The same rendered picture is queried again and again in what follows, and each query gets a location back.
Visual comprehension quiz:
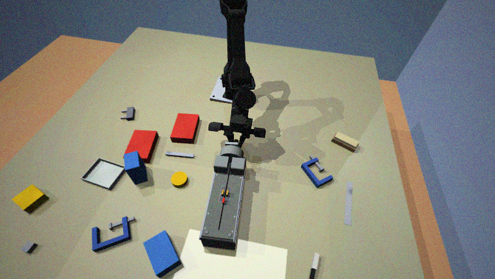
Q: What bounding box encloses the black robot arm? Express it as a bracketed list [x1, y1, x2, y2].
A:
[219, 0, 256, 133]

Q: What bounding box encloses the red rectangular block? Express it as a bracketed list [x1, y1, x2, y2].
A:
[124, 130, 159, 163]
[170, 113, 200, 144]

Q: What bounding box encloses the blue c-clamp with grey screw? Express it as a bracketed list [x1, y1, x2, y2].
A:
[92, 217, 135, 252]
[301, 155, 333, 188]

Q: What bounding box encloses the yellow short cylinder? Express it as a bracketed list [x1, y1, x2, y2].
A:
[171, 171, 188, 188]

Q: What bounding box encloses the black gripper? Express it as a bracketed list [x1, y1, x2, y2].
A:
[208, 108, 266, 148]

